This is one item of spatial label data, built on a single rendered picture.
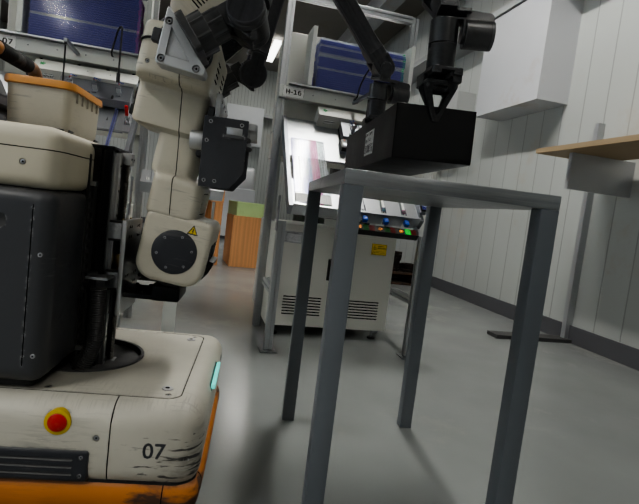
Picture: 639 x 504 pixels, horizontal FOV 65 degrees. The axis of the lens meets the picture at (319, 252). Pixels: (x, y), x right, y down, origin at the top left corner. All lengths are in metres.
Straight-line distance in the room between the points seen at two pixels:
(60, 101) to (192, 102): 0.28
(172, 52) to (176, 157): 0.26
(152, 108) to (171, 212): 0.25
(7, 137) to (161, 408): 0.61
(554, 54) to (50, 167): 3.80
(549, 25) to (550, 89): 0.46
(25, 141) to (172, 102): 0.33
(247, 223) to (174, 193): 4.20
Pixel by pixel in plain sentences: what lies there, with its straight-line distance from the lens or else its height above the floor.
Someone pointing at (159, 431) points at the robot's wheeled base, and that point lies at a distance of 1.12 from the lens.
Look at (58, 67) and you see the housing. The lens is 2.94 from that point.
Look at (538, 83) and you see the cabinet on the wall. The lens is 4.26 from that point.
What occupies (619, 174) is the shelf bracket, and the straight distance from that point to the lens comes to 3.67.
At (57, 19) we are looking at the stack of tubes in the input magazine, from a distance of 2.99.
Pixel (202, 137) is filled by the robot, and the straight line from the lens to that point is 1.20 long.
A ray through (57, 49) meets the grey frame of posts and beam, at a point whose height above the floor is 1.35.
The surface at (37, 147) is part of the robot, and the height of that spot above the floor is 0.77.
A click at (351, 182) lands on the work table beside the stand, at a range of 0.97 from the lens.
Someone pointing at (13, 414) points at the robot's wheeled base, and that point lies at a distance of 1.18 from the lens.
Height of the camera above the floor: 0.71
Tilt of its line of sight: 5 degrees down
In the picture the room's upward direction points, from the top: 7 degrees clockwise
